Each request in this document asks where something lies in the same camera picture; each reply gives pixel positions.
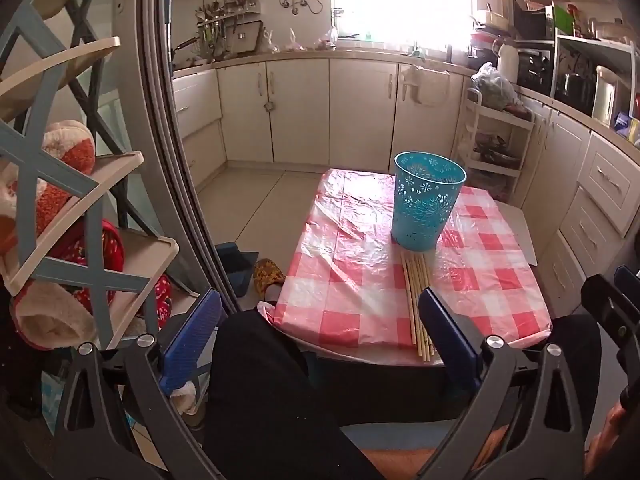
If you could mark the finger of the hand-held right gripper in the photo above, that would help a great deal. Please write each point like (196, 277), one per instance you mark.
(617, 322)
(627, 280)

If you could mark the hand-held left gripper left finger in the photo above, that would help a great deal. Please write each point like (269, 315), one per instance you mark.
(192, 340)

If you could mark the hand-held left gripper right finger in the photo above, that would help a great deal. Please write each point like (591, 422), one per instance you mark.
(450, 340)

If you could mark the bundle of bamboo chopsticks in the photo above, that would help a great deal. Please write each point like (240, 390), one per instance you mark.
(412, 285)

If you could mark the teal perforated plastic basket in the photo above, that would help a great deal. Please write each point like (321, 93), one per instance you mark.
(425, 210)

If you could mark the person's right forearm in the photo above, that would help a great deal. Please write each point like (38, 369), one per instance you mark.
(400, 466)

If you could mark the person's right leg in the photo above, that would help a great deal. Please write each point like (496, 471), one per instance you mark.
(575, 330)

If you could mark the person's leg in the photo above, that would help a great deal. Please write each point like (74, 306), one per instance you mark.
(575, 330)
(260, 385)

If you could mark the red patterned plush slipper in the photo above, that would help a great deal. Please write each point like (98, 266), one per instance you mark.
(162, 300)
(110, 255)

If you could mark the person's left leg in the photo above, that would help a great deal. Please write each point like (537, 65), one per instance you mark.
(260, 385)

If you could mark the dark blue dustpan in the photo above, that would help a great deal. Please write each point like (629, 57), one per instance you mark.
(232, 260)

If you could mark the cream drawer cabinets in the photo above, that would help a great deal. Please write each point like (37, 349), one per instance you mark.
(600, 185)

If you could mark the yellow floral slipper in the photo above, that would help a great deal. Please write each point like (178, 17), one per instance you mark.
(267, 275)

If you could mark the pink checked plastic tablecloth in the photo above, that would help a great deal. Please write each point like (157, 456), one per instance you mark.
(350, 260)

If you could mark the cream lined plush slipper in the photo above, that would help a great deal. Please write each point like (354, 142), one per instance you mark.
(50, 320)

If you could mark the blue carton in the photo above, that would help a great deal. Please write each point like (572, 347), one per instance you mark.
(625, 127)

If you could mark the black lidded pot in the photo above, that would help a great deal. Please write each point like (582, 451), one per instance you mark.
(495, 150)

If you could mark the steel pot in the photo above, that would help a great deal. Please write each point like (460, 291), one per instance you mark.
(575, 87)

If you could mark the white trolley rack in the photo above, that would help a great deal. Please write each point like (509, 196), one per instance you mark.
(500, 115)

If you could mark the red white plush slipper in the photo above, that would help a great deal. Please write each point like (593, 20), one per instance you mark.
(75, 152)

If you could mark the metal shelf rack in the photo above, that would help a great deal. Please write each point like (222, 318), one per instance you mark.
(600, 47)

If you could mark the cream stove counter cabinet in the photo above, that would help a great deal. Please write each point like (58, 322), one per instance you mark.
(197, 105)

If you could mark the plastic bag of greens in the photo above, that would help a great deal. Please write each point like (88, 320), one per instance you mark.
(492, 85)

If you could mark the white thermos jug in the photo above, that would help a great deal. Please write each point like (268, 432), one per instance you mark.
(507, 62)

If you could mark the white door-hung bag holder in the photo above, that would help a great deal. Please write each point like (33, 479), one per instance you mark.
(425, 85)

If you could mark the cream sink counter cabinets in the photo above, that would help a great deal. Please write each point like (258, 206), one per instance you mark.
(310, 110)

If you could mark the green cutting board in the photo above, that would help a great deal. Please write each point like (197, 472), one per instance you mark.
(565, 20)

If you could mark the grey and beige shoe rack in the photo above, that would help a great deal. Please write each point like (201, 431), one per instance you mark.
(65, 55)

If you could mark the silver mop pole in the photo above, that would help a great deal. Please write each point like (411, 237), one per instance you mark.
(171, 10)

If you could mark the bright kitchen window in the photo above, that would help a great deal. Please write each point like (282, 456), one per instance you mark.
(400, 0)

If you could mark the grey sliding door frame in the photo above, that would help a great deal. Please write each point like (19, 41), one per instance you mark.
(150, 85)

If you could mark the wall utensil rack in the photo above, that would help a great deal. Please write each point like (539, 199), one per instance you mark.
(230, 25)

